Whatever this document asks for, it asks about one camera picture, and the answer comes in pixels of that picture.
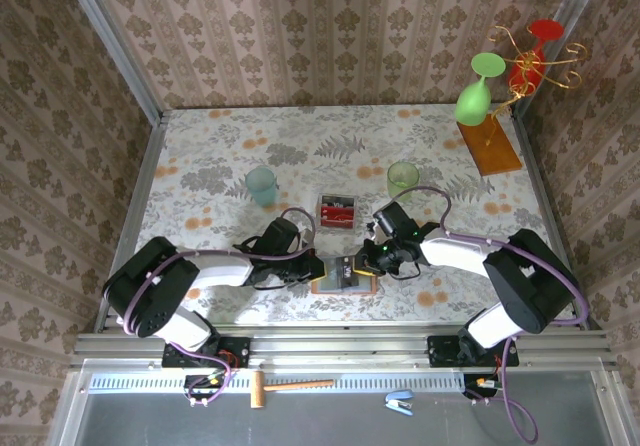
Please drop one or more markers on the black VIP card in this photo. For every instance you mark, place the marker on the black VIP card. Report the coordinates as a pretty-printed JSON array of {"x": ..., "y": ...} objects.
[
  {"x": 346, "y": 272},
  {"x": 337, "y": 201}
]

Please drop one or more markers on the red VIP card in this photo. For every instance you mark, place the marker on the red VIP card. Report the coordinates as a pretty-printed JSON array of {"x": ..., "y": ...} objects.
[
  {"x": 337, "y": 212},
  {"x": 337, "y": 223}
]

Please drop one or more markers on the clear plastic box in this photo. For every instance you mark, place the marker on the clear plastic box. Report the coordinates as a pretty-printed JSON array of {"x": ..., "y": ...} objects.
[{"x": 356, "y": 213}]

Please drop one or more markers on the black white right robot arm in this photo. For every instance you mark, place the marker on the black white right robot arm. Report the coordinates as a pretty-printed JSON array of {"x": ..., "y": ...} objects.
[{"x": 527, "y": 281}]

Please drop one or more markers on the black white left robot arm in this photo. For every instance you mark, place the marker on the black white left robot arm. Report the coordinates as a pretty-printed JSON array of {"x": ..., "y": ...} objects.
[{"x": 150, "y": 286}]

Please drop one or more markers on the green plastic cup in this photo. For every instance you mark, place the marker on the green plastic cup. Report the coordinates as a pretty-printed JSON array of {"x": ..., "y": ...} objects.
[{"x": 402, "y": 178}]

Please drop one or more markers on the teal plastic cup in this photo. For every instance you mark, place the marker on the teal plastic cup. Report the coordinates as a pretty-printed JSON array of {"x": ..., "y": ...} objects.
[{"x": 262, "y": 191}]

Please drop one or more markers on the wooden mallet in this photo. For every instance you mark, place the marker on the wooden mallet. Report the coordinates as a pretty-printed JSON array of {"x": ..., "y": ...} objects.
[{"x": 258, "y": 390}]

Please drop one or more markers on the blue stapler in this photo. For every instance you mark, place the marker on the blue stapler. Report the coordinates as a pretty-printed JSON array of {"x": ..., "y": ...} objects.
[{"x": 400, "y": 397}]

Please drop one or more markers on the floral print tablecloth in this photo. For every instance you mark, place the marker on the floral print tablecloth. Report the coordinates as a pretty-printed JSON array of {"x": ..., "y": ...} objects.
[{"x": 300, "y": 131}]

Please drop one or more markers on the black power connector block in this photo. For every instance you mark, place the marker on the black power connector block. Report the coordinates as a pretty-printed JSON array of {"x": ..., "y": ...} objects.
[
  {"x": 200, "y": 388},
  {"x": 477, "y": 386}
]

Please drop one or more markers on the grey metal shelf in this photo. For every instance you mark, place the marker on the grey metal shelf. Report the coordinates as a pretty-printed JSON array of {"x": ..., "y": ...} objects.
[{"x": 325, "y": 426}]

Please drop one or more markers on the green plastic wine glass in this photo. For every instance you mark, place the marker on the green plastic wine glass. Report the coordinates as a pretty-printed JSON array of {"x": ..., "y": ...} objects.
[{"x": 470, "y": 103}]

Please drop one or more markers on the red plastic wine glass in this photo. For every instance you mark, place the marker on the red plastic wine glass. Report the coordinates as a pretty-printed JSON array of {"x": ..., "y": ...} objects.
[{"x": 546, "y": 30}]

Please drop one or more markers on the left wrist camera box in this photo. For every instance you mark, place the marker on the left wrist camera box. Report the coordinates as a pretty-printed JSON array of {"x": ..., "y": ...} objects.
[{"x": 281, "y": 234}]

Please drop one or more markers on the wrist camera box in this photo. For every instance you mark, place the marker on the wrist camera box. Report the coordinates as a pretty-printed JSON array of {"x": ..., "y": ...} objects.
[
  {"x": 281, "y": 234},
  {"x": 395, "y": 218}
]

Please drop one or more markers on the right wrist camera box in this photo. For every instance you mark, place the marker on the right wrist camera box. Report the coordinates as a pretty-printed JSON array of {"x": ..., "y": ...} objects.
[{"x": 395, "y": 218}]

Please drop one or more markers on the aluminium extrusion frame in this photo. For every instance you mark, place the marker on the aluminium extrusion frame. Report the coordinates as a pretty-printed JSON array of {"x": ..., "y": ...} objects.
[{"x": 340, "y": 346}]

